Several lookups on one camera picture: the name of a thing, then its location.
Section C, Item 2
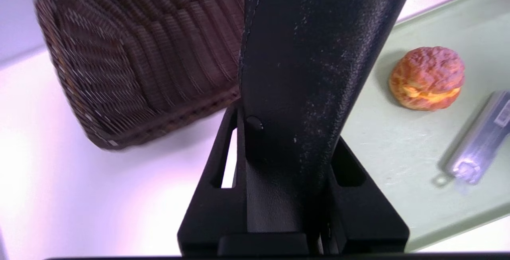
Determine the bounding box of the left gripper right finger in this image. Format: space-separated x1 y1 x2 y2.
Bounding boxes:
319 137 410 254

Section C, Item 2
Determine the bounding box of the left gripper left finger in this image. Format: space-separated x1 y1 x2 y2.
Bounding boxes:
177 105 247 256

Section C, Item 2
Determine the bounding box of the clear plastic case black insert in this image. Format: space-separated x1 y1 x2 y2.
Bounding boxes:
434 90 510 187

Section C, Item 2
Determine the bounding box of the cream puff bun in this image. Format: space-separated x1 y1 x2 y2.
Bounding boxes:
389 46 465 111

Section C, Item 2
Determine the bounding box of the black pouch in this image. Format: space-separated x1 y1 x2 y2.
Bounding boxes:
238 0 419 235

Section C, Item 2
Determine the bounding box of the light green plastic tray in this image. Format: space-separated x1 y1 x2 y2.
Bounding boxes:
339 0 510 252

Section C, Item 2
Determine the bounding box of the dark brown wicker basket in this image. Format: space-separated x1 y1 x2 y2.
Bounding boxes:
34 0 245 151

